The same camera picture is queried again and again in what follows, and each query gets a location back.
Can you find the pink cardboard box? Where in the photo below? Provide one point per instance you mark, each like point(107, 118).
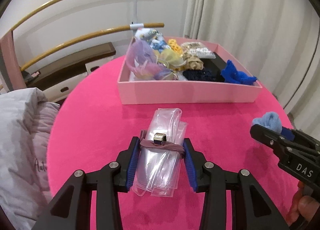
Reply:
point(135, 91)

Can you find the white bar stand post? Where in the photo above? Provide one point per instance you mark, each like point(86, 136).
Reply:
point(135, 2)

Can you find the royal blue knitted cloth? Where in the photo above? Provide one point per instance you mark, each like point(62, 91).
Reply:
point(233, 76)

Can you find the yellow green organza scrunchie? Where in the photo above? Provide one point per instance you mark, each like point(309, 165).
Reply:
point(172, 60)

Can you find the white pearl hair clip card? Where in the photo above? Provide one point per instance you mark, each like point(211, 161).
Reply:
point(198, 49)

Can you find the grey puffy jacket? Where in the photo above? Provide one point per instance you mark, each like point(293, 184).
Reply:
point(27, 118)

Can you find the brown white low bench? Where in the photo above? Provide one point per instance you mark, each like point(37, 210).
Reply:
point(59, 78)

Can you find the light blue fuzzy sock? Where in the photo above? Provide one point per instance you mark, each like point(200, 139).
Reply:
point(271, 121)

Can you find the tan fabric scrunchie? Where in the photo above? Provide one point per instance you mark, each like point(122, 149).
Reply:
point(192, 62)

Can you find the lower wooden ballet bar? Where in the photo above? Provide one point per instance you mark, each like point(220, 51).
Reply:
point(88, 37)

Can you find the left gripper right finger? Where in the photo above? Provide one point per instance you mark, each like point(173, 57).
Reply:
point(252, 208)

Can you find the pink grey hanging band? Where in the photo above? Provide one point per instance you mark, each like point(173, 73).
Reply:
point(11, 76)

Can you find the cream curtain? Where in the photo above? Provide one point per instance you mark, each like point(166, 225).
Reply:
point(276, 40)

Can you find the round pink table cover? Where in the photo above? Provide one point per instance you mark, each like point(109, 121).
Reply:
point(93, 126)

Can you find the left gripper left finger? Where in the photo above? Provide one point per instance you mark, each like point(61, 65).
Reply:
point(70, 208)

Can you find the purple organza scrunchie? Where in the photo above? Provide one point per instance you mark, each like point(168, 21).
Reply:
point(142, 62)

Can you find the clear plastic pouch with band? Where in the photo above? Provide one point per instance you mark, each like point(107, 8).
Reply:
point(161, 152)

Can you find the dark navy knitted scrunchie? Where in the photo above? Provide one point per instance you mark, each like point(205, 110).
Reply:
point(202, 75)

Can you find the right hand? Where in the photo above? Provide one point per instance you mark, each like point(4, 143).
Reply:
point(305, 206)

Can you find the yellow crochet toy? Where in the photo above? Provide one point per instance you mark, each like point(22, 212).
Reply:
point(175, 46)

